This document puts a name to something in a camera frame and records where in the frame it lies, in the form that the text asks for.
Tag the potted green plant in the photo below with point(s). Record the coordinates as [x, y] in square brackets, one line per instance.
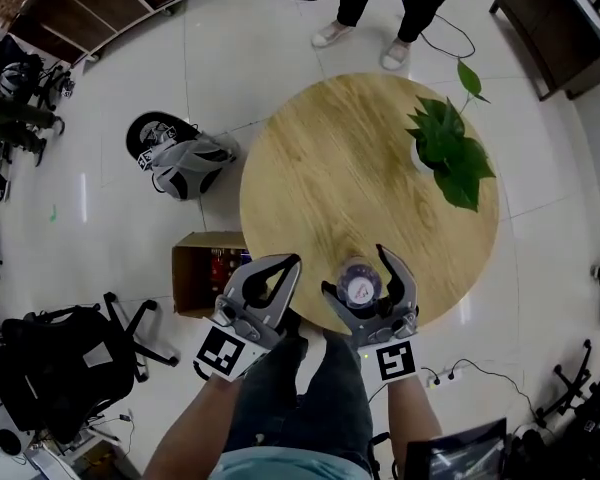
[452, 158]

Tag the grey backpack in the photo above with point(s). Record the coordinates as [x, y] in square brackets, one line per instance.
[195, 168]

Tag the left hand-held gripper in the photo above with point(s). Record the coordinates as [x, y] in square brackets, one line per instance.
[227, 353]

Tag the person's dark trouser legs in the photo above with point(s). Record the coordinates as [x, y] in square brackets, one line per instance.
[310, 398]

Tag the black chair base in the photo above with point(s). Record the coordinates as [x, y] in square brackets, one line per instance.
[575, 393]

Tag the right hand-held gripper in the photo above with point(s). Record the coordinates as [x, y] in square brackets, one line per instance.
[397, 360]

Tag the dark wooden side cabinet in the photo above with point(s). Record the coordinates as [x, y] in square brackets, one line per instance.
[545, 28]

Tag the brown cardboard box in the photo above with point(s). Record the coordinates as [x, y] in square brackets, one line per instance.
[190, 278]

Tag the person's right forearm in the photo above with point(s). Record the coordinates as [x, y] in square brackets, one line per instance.
[410, 413]

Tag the white power strip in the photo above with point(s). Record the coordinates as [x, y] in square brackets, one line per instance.
[442, 379]

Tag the person's light blue shirt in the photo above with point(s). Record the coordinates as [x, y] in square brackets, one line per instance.
[290, 468]

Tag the black helmet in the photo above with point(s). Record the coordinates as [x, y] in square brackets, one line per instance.
[145, 128]

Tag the clear plastic bottle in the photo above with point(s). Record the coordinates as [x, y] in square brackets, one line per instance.
[360, 285]

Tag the spare hand-held gripper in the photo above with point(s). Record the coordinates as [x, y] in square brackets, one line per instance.
[152, 155]

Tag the black office chair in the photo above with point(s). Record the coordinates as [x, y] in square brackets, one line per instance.
[65, 368]

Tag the round wooden table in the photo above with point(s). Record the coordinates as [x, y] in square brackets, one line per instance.
[330, 168]

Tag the brown wooden cart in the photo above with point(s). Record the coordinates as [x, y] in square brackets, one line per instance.
[95, 3]

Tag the person's left forearm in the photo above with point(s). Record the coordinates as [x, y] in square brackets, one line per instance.
[190, 428]

